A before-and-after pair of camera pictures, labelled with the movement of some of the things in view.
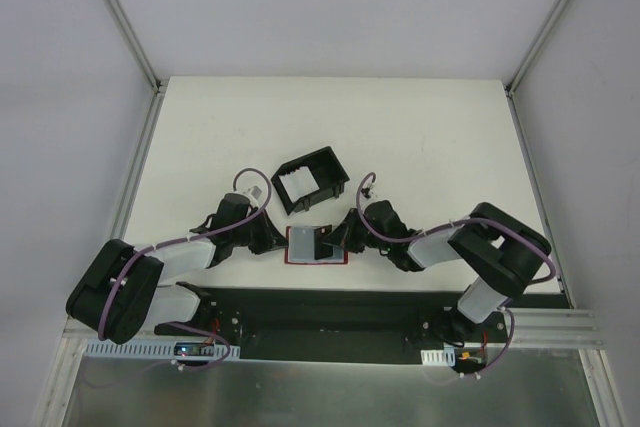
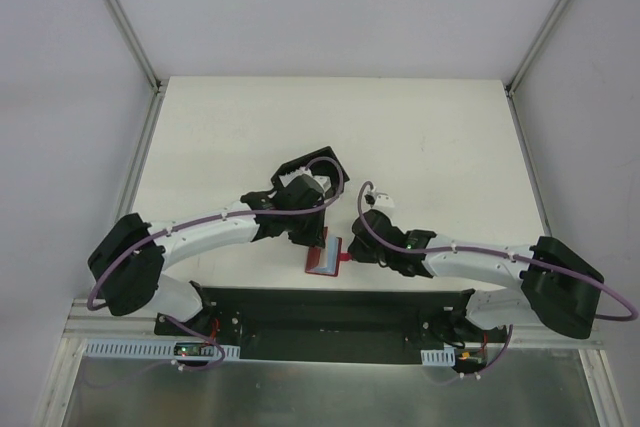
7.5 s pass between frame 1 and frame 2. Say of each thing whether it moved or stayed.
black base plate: stayed
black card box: stayed
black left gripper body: moved
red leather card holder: moved
